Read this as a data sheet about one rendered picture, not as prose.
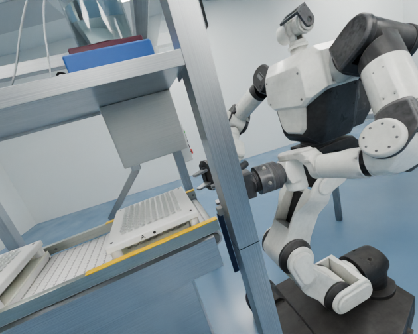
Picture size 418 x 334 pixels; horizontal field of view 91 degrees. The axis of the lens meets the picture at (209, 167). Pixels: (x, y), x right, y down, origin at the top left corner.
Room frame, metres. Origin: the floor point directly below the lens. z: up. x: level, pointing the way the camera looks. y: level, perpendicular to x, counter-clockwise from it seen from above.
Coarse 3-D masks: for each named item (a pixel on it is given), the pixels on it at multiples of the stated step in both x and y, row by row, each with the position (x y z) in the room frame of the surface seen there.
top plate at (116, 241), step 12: (180, 192) 0.68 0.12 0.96; (156, 204) 0.64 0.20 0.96; (168, 204) 0.61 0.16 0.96; (180, 204) 0.58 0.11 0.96; (192, 204) 0.56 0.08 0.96; (120, 216) 0.63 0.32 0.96; (168, 216) 0.52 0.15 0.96; (180, 216) 0.50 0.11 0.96; (192, 216) 0.50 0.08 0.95; (132, 228) 0.52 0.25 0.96; (144, 228) 0.50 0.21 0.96; (156, 228) 0.48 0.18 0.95; (168, 228) 0.49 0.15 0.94; (108, 240) 0.49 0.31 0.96; (120, 240) 0.47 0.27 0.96; (132, 240) 0.47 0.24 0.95; (108, 252) 0.45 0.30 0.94
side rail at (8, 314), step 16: (208, 224) 0.49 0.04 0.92; (176, 240) 0.47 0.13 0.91; (192, 240) 0.48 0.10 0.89; (144, 256) 0.45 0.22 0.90; (96, 272) 0.42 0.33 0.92; (112, 272) 0.43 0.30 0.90; (48, 288) 0.41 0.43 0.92; (64, 288) 0.41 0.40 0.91; (80, 288) 0.41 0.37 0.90; (16, 304) 0.39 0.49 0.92; (32, 304) 0.39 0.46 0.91; (48, 304) 0.40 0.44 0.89; (0, 320) 0.38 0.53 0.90
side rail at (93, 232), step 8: (192, 192) 0.76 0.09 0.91; (104, 224) 0.69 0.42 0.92; (112, 224) 0.69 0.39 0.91; (88, 232) 0.67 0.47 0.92; (96, 232) 0.67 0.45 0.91; (104, 232) 0.68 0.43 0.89; (64, 240) 0.65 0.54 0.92; (72, 240) 0.66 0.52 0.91; (80, 240) 0.66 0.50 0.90; (48, 248) 0.64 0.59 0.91; (56, 248) 0.64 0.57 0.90; (64, 248) 0.65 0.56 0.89
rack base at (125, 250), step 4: (180, 224) 0.54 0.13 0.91; (188, 224) 0.53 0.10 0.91; (176, 228) 0.53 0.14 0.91; (180, 228) 0.52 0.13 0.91; (184, 228) 0.52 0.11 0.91; (164, 232) 0.53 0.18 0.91; (172, 232) 0.52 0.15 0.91; (176, 232) 0.51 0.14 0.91; (160, 236) 0.51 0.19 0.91; (164, 236) 0.51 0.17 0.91; (168, 236) 0.50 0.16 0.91; (152, 240) 0.50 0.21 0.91; (156, 240) 0.50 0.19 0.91; (140, 244) 0.50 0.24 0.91; (144, 244) 0.50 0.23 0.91; (148, 244) 0.49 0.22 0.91; (124, 248) 0.51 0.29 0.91; (132, 248) 0.49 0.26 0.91; (136, 248) 0.49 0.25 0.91; (140, 248) 0.48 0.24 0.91; (124, 252) 0.48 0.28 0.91; (128, 252) 0.48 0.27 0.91
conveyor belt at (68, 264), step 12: (204, 216) 0.60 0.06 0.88; (96, 240) 0.66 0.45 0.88; (60, 252) 0.64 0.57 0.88; (72, 252) 0.62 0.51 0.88; (84, 252) 0.59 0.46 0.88; (96, 252) 0.57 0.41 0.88; (168, 252) 0.48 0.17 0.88; (48, 264) 0.59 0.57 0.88; (60, 264) 0.56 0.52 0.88; (72, 264) 0.54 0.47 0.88; (84, 264) 0.53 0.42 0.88; (96, 264) 0.51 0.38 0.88; (36, 276) 0.54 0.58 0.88; (48, 276) 0.52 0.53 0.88; (60, 276) 0.50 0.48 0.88; (72, 276) 0.49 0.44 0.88; (36, 288) 0.48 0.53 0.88; (60, 300) 0.42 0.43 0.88
